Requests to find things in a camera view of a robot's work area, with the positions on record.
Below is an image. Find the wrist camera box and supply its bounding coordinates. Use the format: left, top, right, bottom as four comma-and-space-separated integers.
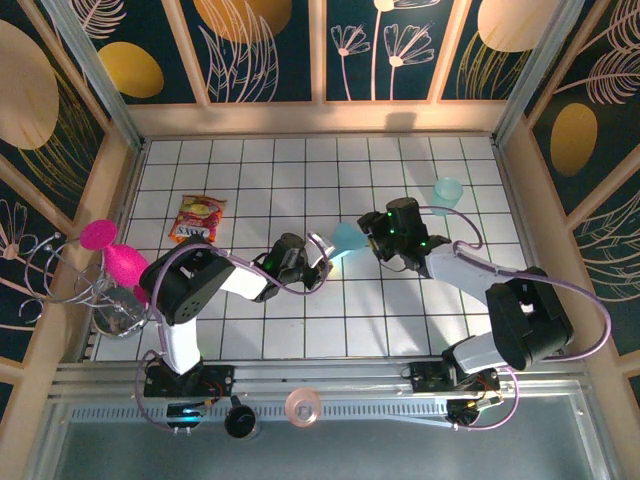
385, 197, 427, 236
305, 229, 336, 261

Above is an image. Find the black round cap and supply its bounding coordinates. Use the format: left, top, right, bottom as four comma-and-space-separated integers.
223, 394, 259, 440

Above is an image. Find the light blue cloth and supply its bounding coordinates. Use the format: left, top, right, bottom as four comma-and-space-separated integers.
328, 222, 370, 261

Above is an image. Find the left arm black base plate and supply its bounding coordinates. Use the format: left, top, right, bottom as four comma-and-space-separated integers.
143, 364, 236, 399

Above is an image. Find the colourful candy bag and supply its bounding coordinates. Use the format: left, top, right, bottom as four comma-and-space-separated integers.
168, 194, 227, 244

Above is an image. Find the aluminium mounting rail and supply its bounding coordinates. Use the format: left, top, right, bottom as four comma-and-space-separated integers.
49, 354, 591, 401

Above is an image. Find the silver wire glass rack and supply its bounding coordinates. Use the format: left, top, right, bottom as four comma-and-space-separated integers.
18, 231, 151, 341

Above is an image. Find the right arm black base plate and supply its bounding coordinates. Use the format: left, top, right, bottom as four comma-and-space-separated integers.
409, 360, 501, 394

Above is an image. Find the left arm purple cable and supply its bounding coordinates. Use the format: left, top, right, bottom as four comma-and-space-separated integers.
133, 229, 335, 435

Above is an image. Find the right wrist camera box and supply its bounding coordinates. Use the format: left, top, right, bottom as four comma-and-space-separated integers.
385, 197, 427, 236

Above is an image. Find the pink wine glass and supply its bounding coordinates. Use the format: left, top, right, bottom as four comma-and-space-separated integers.
81, 218, 150, 304

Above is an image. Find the grey metal sheet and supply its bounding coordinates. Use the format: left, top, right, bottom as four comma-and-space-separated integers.
29, 394, 616, 480

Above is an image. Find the translucent teal plastic cup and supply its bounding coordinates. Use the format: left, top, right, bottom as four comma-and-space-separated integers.
430, 177, 464, 217

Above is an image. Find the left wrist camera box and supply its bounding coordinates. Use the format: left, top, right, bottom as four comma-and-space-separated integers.
305, 229, 336, 261

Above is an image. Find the perforated metal strip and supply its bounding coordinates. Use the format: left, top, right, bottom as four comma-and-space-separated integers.
69, 403, 451, 426

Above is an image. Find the aluminium frame post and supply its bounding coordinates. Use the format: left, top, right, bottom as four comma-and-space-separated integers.
42, 0, 146, 151
492, 0, 586, 146

